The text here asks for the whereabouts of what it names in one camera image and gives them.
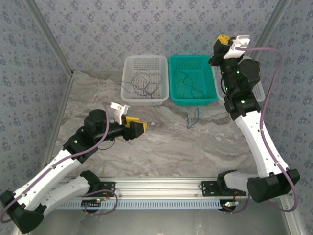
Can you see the aluminium frame post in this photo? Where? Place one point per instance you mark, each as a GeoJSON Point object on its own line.
{"type": "Point", "coordinates": [269, 29]}
{"type": "Point", "coordinates": [51, 36]}

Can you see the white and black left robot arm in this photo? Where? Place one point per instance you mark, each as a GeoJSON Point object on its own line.
{"type": "Point", "coordinates": [56, 166]}

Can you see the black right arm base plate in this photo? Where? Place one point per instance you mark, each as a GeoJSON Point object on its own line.
{"type": "Point", "coordinates": [210, 188]}

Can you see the white plastic mesh basket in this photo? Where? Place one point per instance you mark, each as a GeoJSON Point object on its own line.
{"type": "Point", "coordinates": [146, 61]}
{"type": "Point", "coordinates": [259, 94]}

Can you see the small black controller board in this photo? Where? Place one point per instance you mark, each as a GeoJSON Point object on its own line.
{"type": "Point", "coordinates": [90, 208]}
{"type": "Point", "coordinates": [228, 208]}

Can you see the aluminium table edge bar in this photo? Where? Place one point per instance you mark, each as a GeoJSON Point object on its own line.
{"type": "Point", "coordinates": [297, 222]}
{"type": "Point", "coordinates": [61, 110]}

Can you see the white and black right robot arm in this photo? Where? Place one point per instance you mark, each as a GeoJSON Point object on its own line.
{"type": "Point", "coordinates": [259, 142]}

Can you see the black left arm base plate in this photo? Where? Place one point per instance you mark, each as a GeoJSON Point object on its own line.
{"type": "Point", "coordinates": [107, 187]}

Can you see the teal plastic mesh basket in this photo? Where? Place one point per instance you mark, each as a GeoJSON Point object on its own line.
{"type": "Point", "coordinates": [190, 63]}

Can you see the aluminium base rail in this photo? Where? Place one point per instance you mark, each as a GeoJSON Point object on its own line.
{"type": "Point", "coordinates": [159, 186]}

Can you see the grey metal shelf plate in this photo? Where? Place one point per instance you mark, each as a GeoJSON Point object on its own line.
{"type": "Point", "coordinates": [159, 222]}

